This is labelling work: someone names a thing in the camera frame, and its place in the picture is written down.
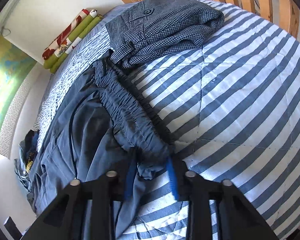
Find dark blue drawstring pants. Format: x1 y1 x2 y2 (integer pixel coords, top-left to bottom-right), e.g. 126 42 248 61
27 51 174 237

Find light blue denim garment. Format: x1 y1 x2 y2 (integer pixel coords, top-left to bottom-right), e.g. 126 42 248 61
14 140 34 205

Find black yellow patterned garment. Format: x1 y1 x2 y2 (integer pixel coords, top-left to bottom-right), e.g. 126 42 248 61
24 130 39 174

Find blue white striped bed quilt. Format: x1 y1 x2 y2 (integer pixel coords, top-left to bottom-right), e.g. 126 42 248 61
33 0 300 240

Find green folded blanket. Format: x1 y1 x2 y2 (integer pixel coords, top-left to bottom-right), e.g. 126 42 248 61
43 9 103 74

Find red cream folded blanket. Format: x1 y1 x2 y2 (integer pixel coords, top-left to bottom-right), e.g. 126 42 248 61
42 9 89 60

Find grey houndstooth folded pants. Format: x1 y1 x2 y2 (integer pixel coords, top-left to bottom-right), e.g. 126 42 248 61
106 0 224 69

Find landscape wall scroll painting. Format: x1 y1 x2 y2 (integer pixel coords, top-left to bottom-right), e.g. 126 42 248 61
0 28 38 159

